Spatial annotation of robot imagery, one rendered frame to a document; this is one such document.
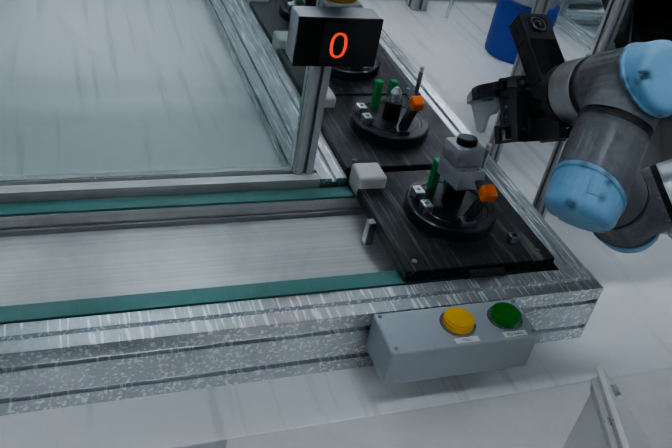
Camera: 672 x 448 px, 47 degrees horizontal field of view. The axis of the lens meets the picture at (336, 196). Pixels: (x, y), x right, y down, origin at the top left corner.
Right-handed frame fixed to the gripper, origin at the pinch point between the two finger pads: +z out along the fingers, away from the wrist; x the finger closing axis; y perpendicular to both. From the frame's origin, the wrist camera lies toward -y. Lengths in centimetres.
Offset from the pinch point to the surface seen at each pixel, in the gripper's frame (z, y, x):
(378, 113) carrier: 32.0, -0.5, -2.0
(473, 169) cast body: 3.7, 10.2, 0.4
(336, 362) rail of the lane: 1.5, 34.8, -22.5
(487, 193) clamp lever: -1.6, 13.6, -0.7
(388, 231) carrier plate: 8.3, 18.6, -11.3
